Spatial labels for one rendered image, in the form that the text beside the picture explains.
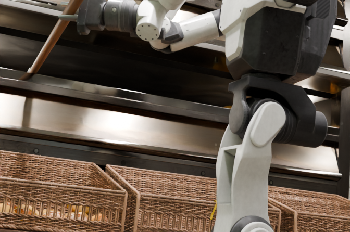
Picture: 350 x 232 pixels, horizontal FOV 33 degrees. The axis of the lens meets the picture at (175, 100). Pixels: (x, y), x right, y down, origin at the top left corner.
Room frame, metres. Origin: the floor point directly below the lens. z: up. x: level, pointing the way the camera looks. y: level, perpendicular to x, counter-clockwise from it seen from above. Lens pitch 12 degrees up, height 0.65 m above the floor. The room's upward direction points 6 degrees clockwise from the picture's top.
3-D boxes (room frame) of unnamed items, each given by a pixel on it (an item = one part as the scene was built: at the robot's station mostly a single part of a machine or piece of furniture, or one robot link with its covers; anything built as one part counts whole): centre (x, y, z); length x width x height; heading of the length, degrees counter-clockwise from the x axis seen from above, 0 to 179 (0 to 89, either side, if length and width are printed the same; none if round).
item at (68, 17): (1.59, 0.31, 1.17); 0.06 x 0.03 x 0.02; 82
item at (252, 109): (1.73, -0.25, 0.97); 0.14 x 0.13 x 0.12; 21
